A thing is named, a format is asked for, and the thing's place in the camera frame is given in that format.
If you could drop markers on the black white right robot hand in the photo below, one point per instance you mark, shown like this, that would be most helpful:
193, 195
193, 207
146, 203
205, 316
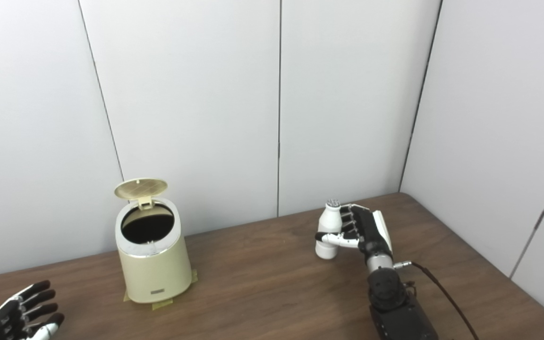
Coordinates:
369, 231

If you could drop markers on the cream round bin lid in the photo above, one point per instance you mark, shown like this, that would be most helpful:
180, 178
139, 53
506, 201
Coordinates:
140, 187

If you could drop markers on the small white plastic bottle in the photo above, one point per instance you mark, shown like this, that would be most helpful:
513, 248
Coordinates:
328, 222

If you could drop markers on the cream-colored bin body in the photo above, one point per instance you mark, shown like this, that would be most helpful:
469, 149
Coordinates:
156, 274

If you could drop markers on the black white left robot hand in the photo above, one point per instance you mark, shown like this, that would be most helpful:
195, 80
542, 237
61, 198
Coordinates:
12, 318

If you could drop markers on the yellow tape strip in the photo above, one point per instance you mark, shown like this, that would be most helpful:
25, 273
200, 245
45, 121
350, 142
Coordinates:
162, 304
194, 276

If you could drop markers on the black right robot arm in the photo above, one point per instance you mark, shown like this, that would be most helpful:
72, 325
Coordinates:
390, 297

